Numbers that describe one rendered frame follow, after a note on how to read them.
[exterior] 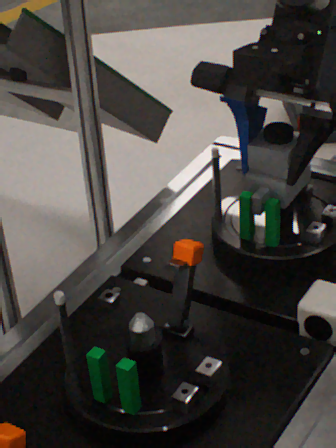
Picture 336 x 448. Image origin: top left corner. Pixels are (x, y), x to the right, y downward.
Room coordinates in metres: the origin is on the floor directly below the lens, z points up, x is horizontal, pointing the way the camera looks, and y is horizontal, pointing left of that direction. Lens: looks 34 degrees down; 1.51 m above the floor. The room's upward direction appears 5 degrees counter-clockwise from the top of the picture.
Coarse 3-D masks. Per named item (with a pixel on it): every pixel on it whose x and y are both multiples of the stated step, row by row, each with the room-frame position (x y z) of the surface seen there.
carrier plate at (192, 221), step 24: (240, 168) 0.91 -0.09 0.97; (192, 216) 0.82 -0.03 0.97; (168, 240) 0.78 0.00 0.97; (144, 264) 0.74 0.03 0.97; (216, 264) 0.73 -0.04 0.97; (168, 288) 0.71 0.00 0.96; (216, 288) 0.69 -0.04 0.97; (240, 288) 0.69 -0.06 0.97; (264, 288) 0.68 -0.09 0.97; (288, 288) 0.68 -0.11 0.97; (240, 312) 0.66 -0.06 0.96; (264, 312) 0.65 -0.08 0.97; (288, 312) 0.64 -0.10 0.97
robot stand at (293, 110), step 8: (328, 40) 1.16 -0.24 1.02; (328, 56) 1.16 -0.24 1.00; (328, 64) 1.16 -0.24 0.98; (328, 72) 1.16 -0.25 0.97; (320, 80) 1.16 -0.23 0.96; (328, 80) 1.16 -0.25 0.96; (296, 88) 1.22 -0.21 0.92; (328, 88) 1.16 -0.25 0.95; (288, 104) 1.25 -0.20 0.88; (296, 104) 1.22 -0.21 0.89; (288, 112) 1.24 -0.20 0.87; (296, 112) 1.22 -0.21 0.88; (304, 112) 1.18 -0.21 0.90; (296, 120) 1.20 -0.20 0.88; (296, 128) 1.18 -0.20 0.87
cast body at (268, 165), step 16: (272, 128) 0.77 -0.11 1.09; (288, 128) 0.77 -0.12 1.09; (256, 144) 0.76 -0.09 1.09; (272, 144) 0.76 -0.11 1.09; (288, 144) 0.76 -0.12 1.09; (256, 160) 0.76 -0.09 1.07; (272, 160) 0.75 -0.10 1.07; (288, 160) 0.74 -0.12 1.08; (256, 176) 0.75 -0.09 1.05; (272, 176) 0.75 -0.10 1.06; (304, 176) 0.77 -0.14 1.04; (256, 192) 0.74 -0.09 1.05; (272, 192) 0.74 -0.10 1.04; (288, 192) 0.74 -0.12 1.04; (256, 208) 0.73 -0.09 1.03
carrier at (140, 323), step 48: (144, 288) 0.70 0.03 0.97; (48, 336) 0.64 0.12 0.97; (96, 336) 0.61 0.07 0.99; (144, 336) 0.55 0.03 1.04; (192, 336) 0.60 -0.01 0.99; (240, 336) 0.62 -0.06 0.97; (288, 336) 0.61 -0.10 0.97; (0, 384) 0.58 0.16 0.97; (48, 384) 0.57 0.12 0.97; (96, 384) 0.53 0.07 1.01; (144, 384) 0.54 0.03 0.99; (192, 384) 0.54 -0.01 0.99; (240, 384) 0.55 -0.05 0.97; (288, 384) 0.55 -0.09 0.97; (48, 432) 0.52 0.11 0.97; (96, 432) 0.51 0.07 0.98; (144, 432) 0.49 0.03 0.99; (192, 432) 0.50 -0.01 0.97; (240, 432) 0.50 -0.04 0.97
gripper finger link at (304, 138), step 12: (300, 120) 0.74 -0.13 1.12; (312, 120) 0.74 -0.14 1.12; (324, 120) 0.73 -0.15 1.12; (300, 132) 0.75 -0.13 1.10; (312, 132) 0.74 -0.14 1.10; (324, 132) 0.76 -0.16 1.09; (300, 144) 0.74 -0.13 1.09; (312, 144) 0.75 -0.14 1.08; (300, 156) 0.74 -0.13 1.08; (312, 156) 0.75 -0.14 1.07; (300, 168) 0.74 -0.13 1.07; (288, 180) 0.74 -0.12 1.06
